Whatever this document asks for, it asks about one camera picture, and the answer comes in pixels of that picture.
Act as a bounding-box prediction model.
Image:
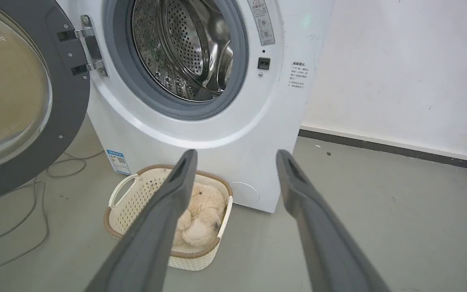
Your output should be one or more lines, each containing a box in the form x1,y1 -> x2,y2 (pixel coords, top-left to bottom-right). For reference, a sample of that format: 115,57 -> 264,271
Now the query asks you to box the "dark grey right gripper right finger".
276,149 -> 392,292

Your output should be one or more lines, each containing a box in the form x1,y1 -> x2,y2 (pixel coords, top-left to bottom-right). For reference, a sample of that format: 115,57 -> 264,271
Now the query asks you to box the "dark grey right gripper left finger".
84,149 -> 198,292

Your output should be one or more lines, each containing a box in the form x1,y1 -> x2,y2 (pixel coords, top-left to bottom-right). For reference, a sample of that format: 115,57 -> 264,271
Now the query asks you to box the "white front-load washing machine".
55,0 -> 336,214

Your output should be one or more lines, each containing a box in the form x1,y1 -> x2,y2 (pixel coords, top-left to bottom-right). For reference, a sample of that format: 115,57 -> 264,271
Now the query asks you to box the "grey round washing machine door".
0,0 -> 108,205

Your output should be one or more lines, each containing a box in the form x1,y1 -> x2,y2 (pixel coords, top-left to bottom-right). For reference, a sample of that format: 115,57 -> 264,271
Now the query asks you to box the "cream perforated laundry basket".
103,164 -> 234,271

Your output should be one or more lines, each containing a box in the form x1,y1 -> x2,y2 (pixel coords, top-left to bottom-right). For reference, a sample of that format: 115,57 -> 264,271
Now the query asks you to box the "cream plush doll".
172,182 -> 227,247

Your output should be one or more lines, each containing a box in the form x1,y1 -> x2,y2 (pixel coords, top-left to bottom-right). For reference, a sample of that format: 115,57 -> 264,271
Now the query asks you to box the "thin grey floor cable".
0,151 -> 104,277

